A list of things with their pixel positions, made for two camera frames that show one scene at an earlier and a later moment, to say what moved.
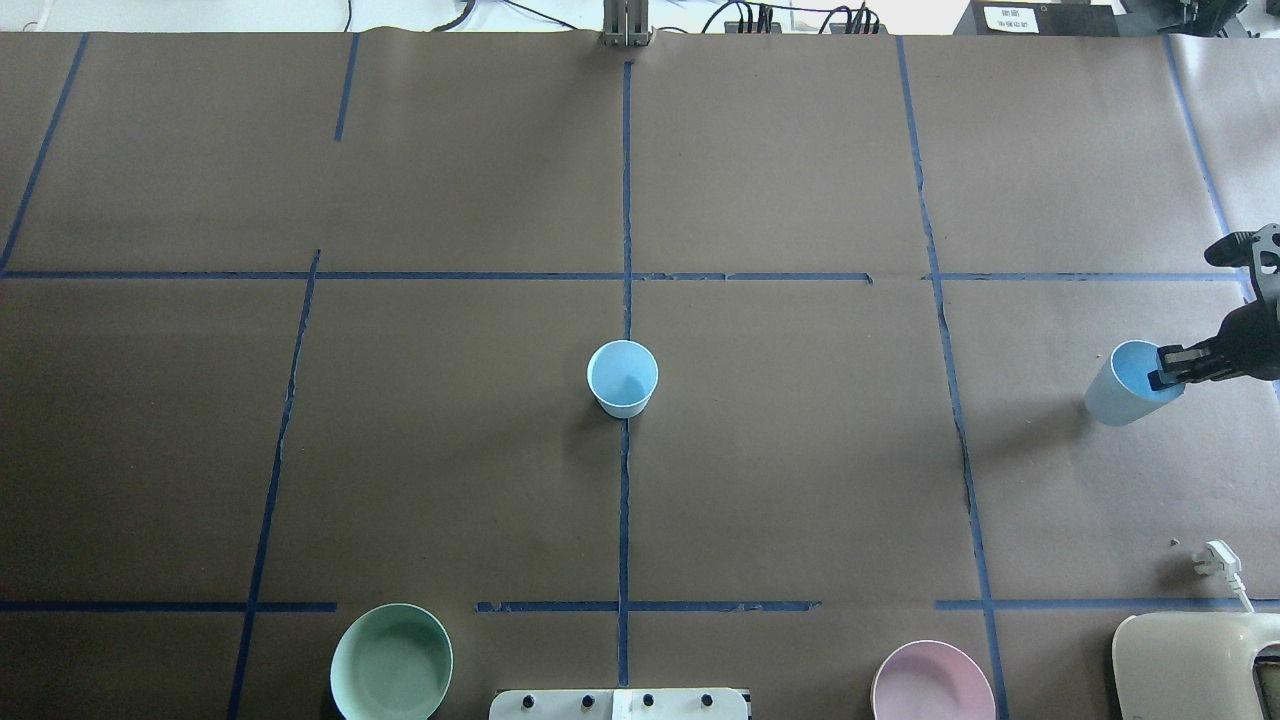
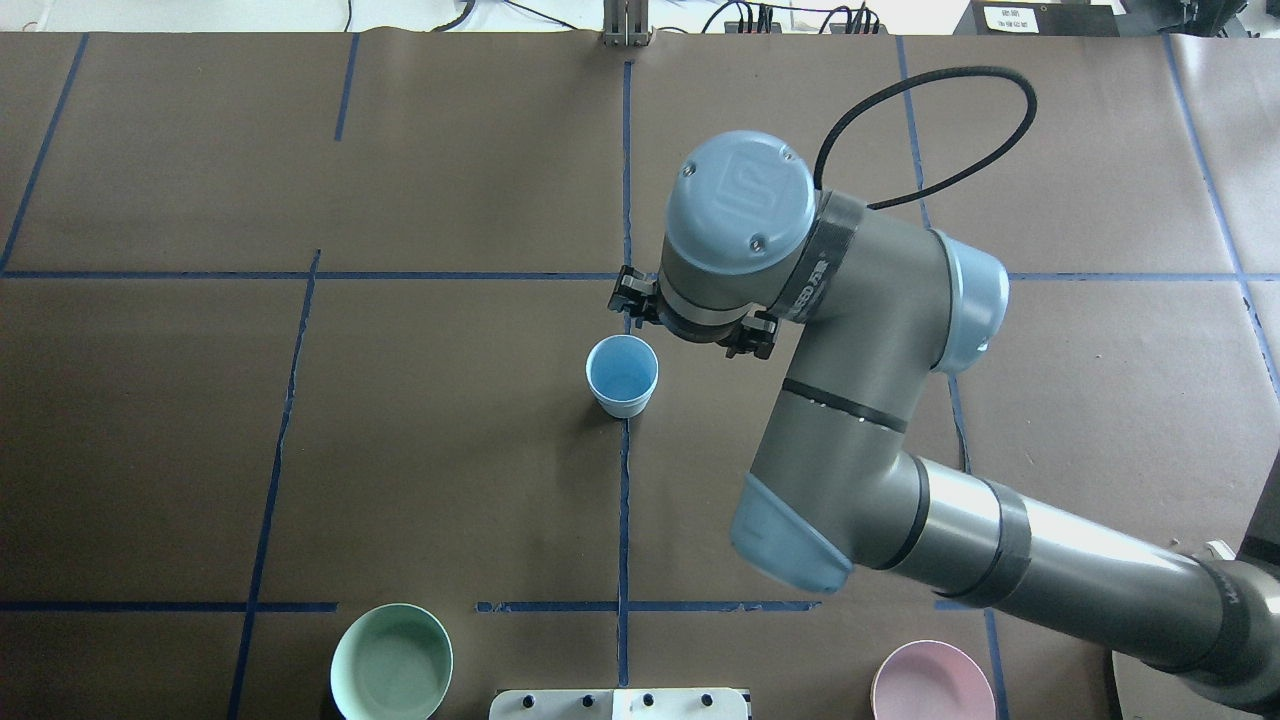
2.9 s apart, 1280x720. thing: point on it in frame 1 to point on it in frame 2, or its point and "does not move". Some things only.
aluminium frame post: [625, 23] does not move
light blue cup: [1120, 390] to [622, 371]
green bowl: [391, 662] does not move
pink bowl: [930, 680] does not move
